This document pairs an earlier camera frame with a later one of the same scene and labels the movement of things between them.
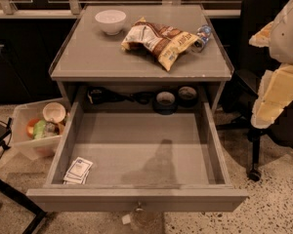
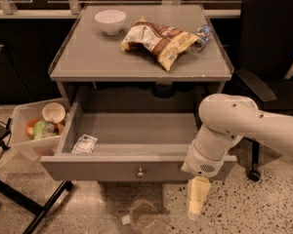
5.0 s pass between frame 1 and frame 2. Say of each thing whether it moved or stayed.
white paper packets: moved
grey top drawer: moved
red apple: stayed
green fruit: stayed
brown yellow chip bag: stayed
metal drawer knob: moved
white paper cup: stayed
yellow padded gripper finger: moved
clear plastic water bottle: stayed
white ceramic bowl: stayed
